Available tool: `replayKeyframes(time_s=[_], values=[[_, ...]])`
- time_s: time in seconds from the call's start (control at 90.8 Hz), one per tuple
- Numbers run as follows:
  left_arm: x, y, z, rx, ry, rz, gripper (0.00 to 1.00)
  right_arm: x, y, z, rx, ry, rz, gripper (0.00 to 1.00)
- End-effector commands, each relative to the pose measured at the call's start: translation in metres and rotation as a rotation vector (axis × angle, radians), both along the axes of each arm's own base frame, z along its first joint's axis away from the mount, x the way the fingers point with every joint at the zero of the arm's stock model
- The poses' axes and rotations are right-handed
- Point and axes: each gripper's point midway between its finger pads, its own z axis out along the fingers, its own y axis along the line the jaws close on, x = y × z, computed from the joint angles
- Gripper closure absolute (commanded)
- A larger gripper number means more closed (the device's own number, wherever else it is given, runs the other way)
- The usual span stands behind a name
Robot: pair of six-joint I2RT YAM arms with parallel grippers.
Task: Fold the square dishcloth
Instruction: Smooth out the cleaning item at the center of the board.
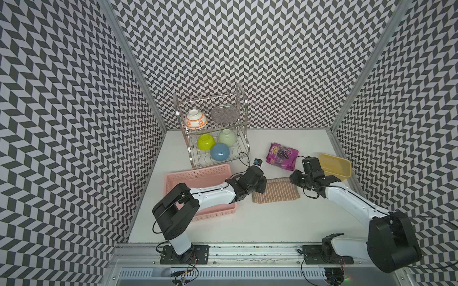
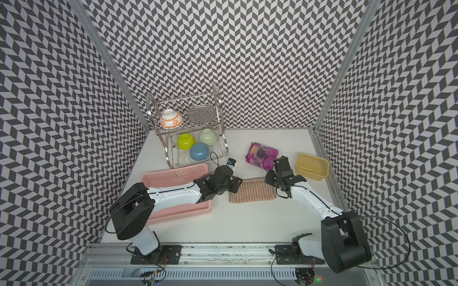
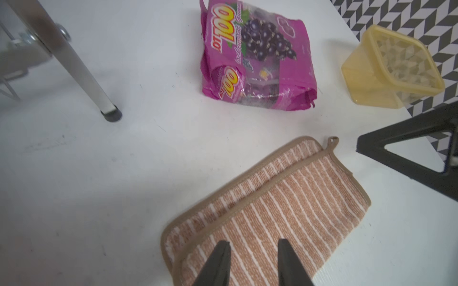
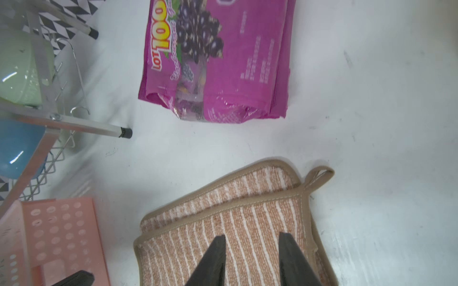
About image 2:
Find yellow plastic tray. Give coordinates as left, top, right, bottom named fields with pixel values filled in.
left=295, top=153, right=329, bottom=181

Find blue bowl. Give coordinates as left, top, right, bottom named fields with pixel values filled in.
left=189, top=143, right=210, bottom=162

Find purple snack bag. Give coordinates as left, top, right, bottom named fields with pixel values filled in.
left=245, top=143, right=279, bottom=171

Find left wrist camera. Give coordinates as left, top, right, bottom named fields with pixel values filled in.
left=226, top=158, right=236, bottom=169

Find lime green bowl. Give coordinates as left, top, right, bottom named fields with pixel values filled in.
left=177, top=133, right=196, bottom=150

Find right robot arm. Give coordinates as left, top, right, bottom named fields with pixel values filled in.
left=265, top=156, right=372, bottom=274

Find pale green bowl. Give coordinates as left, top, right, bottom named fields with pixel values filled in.
left=199, top=128, right=218, bottom=147

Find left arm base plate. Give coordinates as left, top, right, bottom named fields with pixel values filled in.
left=131, top=244, right=182, bottom=265

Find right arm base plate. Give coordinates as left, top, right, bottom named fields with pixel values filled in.
left=273, top=244, right=326, bottom=265

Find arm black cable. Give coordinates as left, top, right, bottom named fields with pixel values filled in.
left=209, top=151, right=224, bottom=169
left=354, top=216, right=411, bottom=271

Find metal dish rack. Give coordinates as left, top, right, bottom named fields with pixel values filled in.
left=146, top=83, right=229, bottom=169

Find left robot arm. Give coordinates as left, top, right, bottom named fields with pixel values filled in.
left=109, top=165, right=243, bottom=256

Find pink plastic basket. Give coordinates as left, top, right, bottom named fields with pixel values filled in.
left=141, top=163, right=211, bottom=225

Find striped brown dishcloth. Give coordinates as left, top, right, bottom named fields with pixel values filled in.
left=229, top=178, right=277, bottom=204

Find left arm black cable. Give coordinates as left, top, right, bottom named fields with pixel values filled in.
left=209, top=151, right=224, bottom=169

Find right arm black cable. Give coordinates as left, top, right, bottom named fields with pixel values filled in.
left=354, top=216, right=411, bottom=271

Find white orange patterned bowl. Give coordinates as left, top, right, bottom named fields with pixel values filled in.
left=161, top=109, right=184, bottom=129

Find aluminium front rail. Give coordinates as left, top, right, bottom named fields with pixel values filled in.
left=77, top=242, right=328, bottom=268

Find grey patterned plate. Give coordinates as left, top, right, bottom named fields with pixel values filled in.
left=187, top=104, right=217, bottom=125

